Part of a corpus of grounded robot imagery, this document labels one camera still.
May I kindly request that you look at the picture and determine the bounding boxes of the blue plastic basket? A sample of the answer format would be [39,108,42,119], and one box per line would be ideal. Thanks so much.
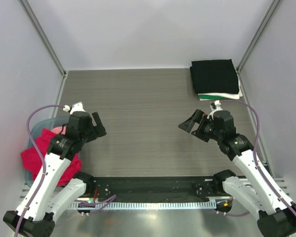
[24,116,83,186]

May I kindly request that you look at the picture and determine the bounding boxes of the left aluminium frame post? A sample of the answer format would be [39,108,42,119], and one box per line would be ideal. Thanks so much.
[18,0,68,78]

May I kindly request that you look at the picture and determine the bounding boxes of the red t-shirt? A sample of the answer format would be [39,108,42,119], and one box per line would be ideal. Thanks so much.
[21,128,82,187]

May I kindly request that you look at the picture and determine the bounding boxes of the right aluminium frame post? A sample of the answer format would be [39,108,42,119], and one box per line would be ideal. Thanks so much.
[236,0,286,73]

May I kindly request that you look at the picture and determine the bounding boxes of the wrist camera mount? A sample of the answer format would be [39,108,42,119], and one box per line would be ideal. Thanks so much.
[63,102,85,115]
[207,100,222,120]

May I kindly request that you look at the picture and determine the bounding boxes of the aluminium rail bracket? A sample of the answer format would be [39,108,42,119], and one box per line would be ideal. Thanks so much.
[274,178,290,196]

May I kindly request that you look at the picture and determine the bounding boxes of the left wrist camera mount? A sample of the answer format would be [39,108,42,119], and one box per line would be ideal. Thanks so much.
[63,102,85,115]

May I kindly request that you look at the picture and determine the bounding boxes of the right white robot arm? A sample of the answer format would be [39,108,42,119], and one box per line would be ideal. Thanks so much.
[178,110,296,237]

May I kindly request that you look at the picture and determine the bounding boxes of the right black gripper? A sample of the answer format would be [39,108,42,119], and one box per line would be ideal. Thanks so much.
[179,109,222,142]

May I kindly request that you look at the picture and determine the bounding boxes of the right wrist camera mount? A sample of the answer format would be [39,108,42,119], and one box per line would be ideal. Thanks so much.
[207,100,222,120]

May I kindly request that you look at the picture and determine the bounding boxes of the folded green t-shirt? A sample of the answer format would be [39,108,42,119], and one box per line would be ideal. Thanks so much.
[198,94,227,101]

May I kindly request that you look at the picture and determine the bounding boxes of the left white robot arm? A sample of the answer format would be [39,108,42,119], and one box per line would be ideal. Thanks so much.
[3,111,106,237]

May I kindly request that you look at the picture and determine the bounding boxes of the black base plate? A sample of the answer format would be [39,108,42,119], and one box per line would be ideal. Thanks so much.
[86,176,231,203]

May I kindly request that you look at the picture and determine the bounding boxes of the aluminium frame post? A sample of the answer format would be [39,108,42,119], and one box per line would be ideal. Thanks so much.
[236,0,286,73]
[18,0,68,78]

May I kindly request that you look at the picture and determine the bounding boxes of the pink t-shirt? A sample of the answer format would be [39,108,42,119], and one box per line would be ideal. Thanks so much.
[51,126,66,134]

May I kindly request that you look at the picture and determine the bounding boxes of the slotted cable duct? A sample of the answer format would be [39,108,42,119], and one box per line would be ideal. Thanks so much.
[68,199,217,211]

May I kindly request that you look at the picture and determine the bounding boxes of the black t-shirt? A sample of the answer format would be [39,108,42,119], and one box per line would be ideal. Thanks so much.
[189,59,239,94]

